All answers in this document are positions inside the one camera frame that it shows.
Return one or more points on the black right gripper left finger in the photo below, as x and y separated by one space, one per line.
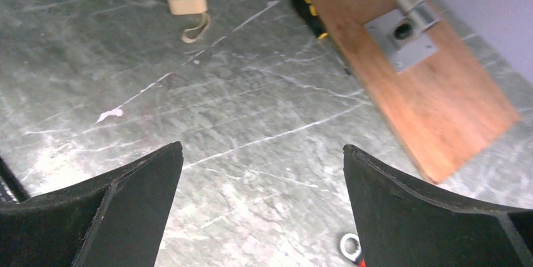
114 219

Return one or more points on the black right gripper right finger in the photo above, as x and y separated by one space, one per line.
404 221

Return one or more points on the brown plywood board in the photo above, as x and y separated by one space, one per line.
445 109

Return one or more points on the beige black folding umbrella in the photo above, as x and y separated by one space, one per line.
189 7

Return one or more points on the yellow black screwdriver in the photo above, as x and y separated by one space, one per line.
307 12

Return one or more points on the red handled adjustable wrench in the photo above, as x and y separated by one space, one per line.
350 248

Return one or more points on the metal stand bracket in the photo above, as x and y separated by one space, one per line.
401 33

